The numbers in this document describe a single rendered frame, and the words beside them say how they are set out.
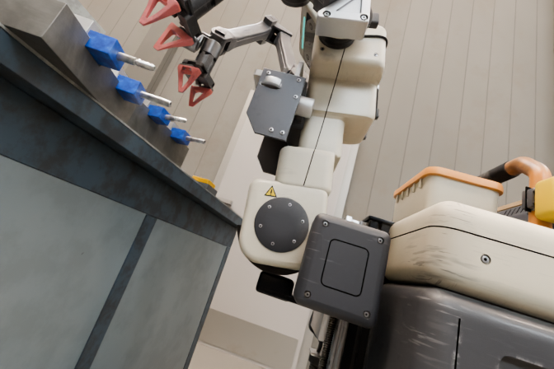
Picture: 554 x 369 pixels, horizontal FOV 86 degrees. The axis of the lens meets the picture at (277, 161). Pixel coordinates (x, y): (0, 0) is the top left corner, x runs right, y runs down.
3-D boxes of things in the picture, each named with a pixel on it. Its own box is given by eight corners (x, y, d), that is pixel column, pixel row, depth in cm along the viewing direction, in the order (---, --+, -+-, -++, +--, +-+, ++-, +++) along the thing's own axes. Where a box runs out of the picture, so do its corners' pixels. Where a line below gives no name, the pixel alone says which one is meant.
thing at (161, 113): (185, 136, 70) (194, 116, 72) (176, 125, 66) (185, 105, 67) (141, 126, 74) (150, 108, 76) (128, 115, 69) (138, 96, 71)
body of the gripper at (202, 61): (180, 63, 84) (190, 43, 86) (194, 86, 93) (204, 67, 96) (200, 67, 82) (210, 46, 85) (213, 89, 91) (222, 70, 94)
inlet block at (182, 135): (204, 155, 80) (212, 137, 82) (196, 147, 76) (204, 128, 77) (163, 145, 84) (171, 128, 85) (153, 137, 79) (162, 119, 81)
